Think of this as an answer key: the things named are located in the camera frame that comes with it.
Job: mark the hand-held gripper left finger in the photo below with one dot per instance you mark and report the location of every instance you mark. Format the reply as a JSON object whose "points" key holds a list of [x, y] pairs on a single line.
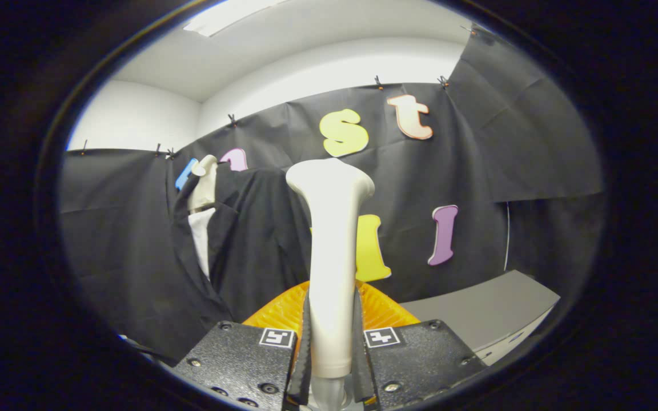
{"points": [[237, 359]]}

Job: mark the white shirt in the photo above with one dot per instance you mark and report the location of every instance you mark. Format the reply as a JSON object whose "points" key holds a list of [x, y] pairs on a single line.
{"points": [[201, 240]]}

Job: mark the grey cabinet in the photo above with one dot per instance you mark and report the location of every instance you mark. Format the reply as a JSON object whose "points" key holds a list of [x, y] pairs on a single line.
{"points": [[489, 314]]}

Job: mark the black backdrop cloth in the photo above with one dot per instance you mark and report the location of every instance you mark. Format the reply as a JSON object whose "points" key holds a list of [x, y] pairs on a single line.
{"points": [[449, 165]]}

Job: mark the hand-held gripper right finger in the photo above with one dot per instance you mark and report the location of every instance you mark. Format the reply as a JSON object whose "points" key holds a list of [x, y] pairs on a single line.
{"points": [[414, 357]]}

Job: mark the black suit jacket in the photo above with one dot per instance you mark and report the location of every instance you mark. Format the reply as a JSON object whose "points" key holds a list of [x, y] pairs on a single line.
{"points": [[255, 245]]}

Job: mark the white clothes hanger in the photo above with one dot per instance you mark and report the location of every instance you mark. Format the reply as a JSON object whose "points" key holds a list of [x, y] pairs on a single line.
{"points": [[203, 185]]}

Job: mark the white garment steamer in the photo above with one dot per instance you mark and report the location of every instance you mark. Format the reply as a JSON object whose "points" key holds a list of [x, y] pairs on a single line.
{"points": [[332, 257]]}

